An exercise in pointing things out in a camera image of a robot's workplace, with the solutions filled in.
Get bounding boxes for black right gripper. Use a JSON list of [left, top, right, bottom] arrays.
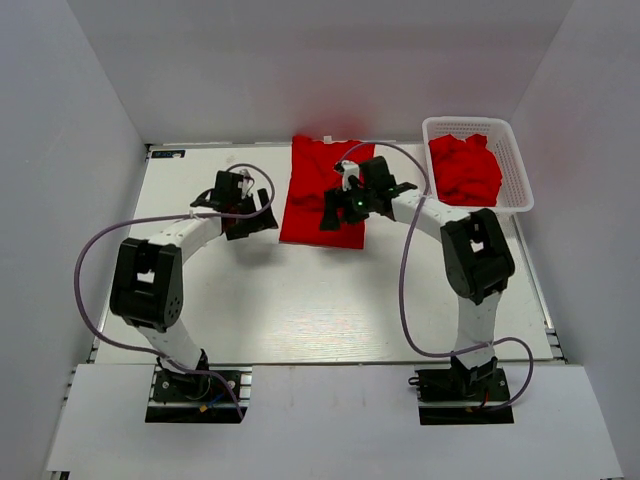
[[320, 181, 377, 231]]

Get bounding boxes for red t shirt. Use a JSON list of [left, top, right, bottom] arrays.
[[279, 135, 375, 250]]

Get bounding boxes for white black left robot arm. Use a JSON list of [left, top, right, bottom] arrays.
[[109, 164, 278, 399]]

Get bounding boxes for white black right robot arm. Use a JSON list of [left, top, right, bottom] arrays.
[[320, 156, 515, 399]]

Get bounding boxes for red shirts in basket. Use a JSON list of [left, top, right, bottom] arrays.
[[428, 134, 503, 207]]

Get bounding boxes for blue table label sticker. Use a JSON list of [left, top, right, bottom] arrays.
[[151, 149, 186, 159]]

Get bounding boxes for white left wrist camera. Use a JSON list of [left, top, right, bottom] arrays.
[[239, 169, 255, 199]]

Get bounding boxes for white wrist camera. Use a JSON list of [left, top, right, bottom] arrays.
[[334, 160, 360, 191], [239, 169, 255, 199]]

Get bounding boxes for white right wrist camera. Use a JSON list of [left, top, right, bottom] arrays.
[[334, 160, 360, 191]]

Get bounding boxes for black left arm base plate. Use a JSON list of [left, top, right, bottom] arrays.
[[145, 365, 252, 425]]

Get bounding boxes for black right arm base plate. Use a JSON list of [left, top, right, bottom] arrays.
[[408, 368, 515, 426]]

